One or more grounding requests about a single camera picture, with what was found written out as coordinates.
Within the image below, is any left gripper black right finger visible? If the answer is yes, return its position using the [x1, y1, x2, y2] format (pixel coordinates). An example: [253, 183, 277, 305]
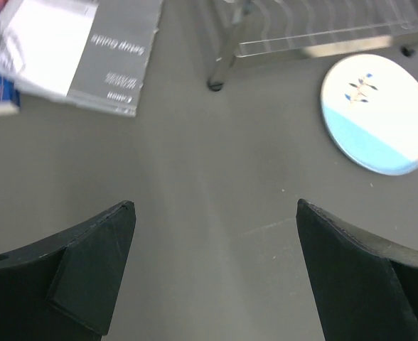
[296, 199, 418, 340]

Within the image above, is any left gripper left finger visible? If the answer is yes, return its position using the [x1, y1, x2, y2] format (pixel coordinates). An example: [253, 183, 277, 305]
[0, 201, 136, 340]

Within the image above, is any white blue leaf plate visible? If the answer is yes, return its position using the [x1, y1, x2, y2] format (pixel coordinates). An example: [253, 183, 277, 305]
[320, 53, 418, 176]

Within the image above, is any steel two-tier dish rack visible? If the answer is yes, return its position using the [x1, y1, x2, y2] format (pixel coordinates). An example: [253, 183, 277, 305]
[207, 0, 418, 92]

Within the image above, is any grey white booklet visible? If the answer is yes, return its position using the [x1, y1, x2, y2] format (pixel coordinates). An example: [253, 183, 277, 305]
[0, 1, 163, 117]

